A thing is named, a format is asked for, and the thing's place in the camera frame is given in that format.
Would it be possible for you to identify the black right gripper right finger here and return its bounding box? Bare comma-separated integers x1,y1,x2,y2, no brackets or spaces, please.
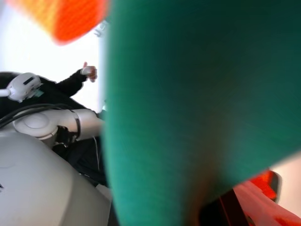
223,188,246,226

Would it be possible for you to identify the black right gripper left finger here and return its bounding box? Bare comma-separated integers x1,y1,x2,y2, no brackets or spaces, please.
198,193,224,226

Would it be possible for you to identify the green cloth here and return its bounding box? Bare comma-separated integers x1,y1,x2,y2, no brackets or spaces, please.
6,0,301,226

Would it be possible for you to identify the person's hand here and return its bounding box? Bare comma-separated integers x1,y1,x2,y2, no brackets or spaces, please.
81,61,98,83

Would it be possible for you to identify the silver robot torso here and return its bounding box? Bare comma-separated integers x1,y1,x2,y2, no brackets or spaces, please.
0,130,114,226

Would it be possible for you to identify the person in black clothes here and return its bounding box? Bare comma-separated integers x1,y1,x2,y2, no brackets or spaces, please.
0,68,111,188

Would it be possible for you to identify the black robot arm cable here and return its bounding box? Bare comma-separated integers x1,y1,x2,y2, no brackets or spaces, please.
0,103,76,129

